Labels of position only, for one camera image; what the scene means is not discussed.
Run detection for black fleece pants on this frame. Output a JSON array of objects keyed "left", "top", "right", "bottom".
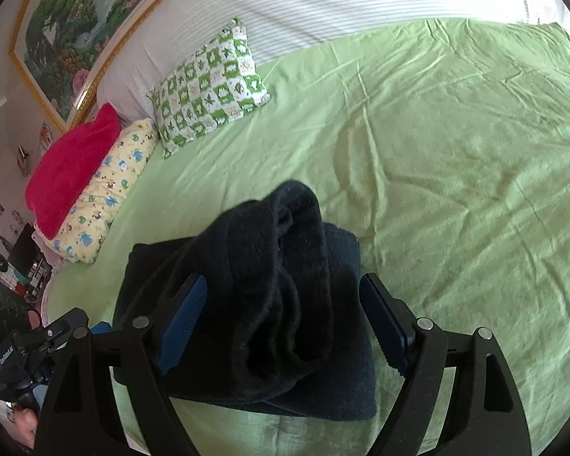
[{"left": 112, "top": 180, "right": 377, "bottom": 421}]

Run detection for left hand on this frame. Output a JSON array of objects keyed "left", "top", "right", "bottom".
[{"left": 14, "top": 407, "right": 38, "bottom": 449}]

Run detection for yellow cartoon print pillow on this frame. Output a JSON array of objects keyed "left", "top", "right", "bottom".
[{"left": 33, "top": 119, "right": 159, "bottom": 264}]

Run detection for red fluffy pillow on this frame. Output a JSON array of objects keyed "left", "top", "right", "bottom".
[{"left": 24, "top": 103, "right": 121, "bottom": 239}]

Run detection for green bed sheet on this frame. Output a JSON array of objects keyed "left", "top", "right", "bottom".
[{"left": 44, "top": 19, "right": 570, "bottom": 453}]

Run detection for green white patterned pillow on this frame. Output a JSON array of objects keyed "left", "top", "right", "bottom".
[{"left": 149, "top": 17, "right": 271, "bottom": 158}]

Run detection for gold framed landscape painting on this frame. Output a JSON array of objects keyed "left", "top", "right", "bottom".
[{"left": 9, "top": 0, "right": 163, "bottom": 133}]

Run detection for white striped mattress cover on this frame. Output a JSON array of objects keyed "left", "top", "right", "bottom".
[{"left": 95, "top": 0, "right": 570, "bottom": 122}]

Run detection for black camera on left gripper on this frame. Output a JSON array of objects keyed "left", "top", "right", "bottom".
[{"left": 0, "top": 282, "right": 41, "bottom": 347}]

